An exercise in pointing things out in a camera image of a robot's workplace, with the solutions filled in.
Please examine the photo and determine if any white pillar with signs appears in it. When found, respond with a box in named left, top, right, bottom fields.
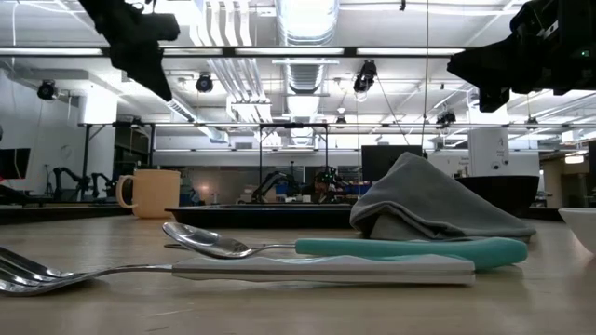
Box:
left=467, top=127, right=511, bottom=178

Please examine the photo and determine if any spoon with plain teal handle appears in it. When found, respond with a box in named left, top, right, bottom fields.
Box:
left=161, top=221, right=529, bottom=272

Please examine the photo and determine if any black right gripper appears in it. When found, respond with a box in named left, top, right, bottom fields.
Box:
left=446, top=0, right=596, bottom=114

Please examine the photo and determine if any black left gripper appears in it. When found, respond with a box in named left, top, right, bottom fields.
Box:
left=77, top=0, right=182, bottom=102

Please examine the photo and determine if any black aluminium table frame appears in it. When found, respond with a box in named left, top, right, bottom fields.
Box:
left=0, top=203, right=564, bottom=226

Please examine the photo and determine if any white plate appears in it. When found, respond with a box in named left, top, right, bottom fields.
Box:
left=557, top=207, right=596, bottom=255

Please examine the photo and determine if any thin hanging cable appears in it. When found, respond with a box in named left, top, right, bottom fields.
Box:
left=421, top=0, right=431, bottom=150

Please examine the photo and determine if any overhead light bar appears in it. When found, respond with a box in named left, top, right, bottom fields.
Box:
left=0, top=45, right=471, bottom=59

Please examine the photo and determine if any grey cloth napkin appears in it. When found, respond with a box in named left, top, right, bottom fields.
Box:
left=348, top=151, right=537, bottom=243

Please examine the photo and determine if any orange mug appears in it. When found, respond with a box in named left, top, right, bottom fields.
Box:
left=115, top=168, right=182, bottom=220

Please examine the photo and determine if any black monitor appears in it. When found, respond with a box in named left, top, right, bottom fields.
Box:
left=0, top=147, right=32, bottom=181
left=361, top=144, right=427, bottom=182

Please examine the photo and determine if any black serving tray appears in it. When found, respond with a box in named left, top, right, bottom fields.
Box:
left=164, top=203, right=355, bottom=230

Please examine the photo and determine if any black background rig frame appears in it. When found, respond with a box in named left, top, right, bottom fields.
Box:
left=258, top=122, right=330, bottom=185
left=78, top=121, right=157, bottom=202

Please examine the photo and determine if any fork with patterned teal handle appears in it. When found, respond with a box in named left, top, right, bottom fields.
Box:
left=0, top=245, right=477, bottom=298

